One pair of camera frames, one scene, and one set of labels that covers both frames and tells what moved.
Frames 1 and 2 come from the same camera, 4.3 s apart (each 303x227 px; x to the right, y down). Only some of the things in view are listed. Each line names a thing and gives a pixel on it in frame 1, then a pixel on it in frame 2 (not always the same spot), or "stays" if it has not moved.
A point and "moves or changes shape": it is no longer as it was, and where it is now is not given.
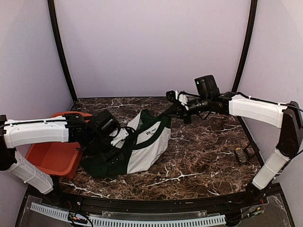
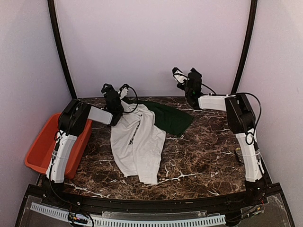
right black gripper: (173, 110) to (192, 69)
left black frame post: (54, 25) stays
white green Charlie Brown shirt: (152, 134) moves or changes shape
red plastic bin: (64, 159) stays
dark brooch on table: (242, 158) stays
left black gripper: (106, 156) to (105, 89)
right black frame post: (247, 45) stays
